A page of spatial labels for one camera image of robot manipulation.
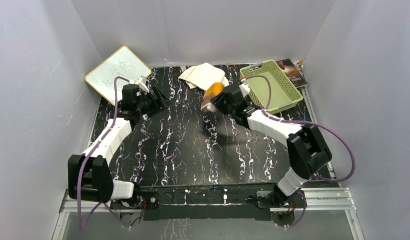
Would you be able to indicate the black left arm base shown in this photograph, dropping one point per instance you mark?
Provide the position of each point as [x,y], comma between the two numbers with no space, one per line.
[129,209]

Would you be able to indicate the aluminium front rail frame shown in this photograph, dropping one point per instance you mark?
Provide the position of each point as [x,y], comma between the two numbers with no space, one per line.
[218,213]

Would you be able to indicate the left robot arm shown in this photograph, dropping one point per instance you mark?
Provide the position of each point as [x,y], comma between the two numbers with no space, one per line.
[89,176]

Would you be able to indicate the dark book with red cover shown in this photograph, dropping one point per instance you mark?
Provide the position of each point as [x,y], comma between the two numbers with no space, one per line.
[293,72]

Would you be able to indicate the white board with wooden frame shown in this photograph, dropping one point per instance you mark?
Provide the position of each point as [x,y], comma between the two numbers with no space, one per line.
[122,63]

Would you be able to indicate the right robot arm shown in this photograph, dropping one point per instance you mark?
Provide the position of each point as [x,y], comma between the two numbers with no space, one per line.
[307,149]

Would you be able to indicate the green perforated plastic basket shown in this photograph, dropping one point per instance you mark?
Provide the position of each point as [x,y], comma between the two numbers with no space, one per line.
[270,88]

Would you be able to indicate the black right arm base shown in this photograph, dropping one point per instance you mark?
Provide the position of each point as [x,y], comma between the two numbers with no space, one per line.
[285,216]

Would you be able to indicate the yellow brown bear towel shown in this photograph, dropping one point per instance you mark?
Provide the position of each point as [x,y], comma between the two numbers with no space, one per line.
[211,93]

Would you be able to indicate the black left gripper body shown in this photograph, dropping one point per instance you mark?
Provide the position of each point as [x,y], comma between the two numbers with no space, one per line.
[146,105]

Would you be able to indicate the crumpled white cloth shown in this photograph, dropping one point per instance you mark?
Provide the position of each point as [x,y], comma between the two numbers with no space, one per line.
[203,76]

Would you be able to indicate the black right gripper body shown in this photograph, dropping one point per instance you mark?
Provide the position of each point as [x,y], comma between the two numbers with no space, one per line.
[221,103]

